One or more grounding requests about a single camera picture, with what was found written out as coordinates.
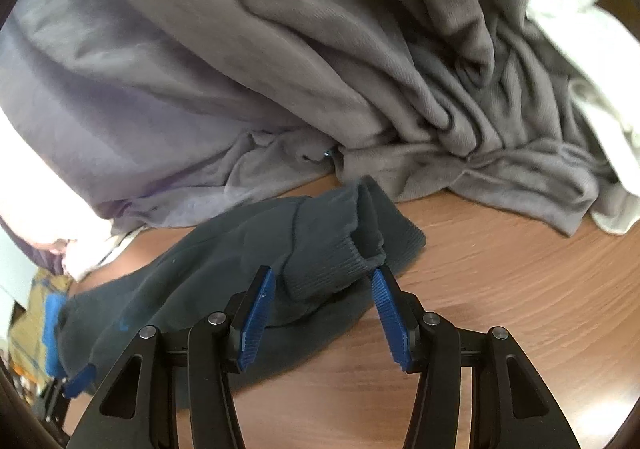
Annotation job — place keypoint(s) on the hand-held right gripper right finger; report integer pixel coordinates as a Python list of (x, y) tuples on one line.
[(392, 324)]

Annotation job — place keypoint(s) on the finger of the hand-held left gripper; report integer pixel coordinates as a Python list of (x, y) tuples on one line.
[(52, 329), (79, 381)]

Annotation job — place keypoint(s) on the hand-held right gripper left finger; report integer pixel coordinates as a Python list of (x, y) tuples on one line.
[(256, 321)]

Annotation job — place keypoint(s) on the white cloth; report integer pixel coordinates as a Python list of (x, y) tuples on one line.
[(45, 189), (595, 94)]

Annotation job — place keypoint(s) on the lavender grey cloth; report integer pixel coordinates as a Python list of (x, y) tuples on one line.
[(125, 129)]

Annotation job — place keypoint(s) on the grey garment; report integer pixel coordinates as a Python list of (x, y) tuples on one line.
[(310, 39)]

